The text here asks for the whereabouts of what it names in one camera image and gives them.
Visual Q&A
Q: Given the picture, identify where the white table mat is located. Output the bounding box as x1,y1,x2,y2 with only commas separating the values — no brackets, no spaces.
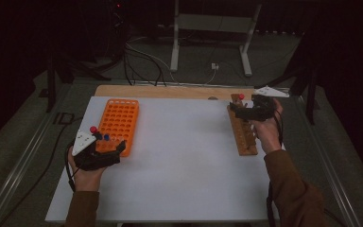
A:
44,96,287,223

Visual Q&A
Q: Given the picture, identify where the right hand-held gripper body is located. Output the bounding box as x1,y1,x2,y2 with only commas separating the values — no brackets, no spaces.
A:
233,85,290,123

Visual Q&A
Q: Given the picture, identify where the metal floor rail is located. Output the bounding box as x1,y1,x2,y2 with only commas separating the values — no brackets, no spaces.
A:
0,82,74,227
290,91,363,227

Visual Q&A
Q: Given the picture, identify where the long black floor cable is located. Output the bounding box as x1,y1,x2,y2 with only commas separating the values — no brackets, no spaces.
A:
0,116,85,227

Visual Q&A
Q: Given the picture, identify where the wooden test tube rack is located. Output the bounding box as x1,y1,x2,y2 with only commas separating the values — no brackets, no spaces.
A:
226,93,260,157

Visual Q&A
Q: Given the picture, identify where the black floor cables bundle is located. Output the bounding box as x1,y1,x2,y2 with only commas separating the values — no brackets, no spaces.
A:
122,41,168,88

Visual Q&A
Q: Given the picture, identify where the grey metal stand frame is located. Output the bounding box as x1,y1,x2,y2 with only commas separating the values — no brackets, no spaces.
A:
169,0,264,78

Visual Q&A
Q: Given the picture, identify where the dark equipment tower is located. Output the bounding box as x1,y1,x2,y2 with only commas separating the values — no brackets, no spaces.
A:
106,0,128,61

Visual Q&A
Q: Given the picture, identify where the black tripod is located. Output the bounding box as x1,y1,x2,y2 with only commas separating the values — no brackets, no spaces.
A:
44,46,113,114
253,31,321,126

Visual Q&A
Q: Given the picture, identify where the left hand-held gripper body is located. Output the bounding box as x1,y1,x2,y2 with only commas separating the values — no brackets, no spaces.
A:
71,129,123,172

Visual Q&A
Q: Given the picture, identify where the orange test tube rack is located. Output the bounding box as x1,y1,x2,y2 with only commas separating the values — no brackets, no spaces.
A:
95,97,141,158

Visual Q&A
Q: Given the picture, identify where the person's left hand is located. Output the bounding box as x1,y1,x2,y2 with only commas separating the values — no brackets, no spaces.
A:
67,153,109,193

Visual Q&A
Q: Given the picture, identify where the white floor cable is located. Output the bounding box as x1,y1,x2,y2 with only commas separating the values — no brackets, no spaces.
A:
126,35,178,83

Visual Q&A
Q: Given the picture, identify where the person's right hand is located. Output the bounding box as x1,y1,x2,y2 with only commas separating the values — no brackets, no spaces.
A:
251,96,285,156

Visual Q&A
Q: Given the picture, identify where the left hand-held gripper black cable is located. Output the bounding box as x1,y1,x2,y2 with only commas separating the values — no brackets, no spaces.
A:
63,143,78,194

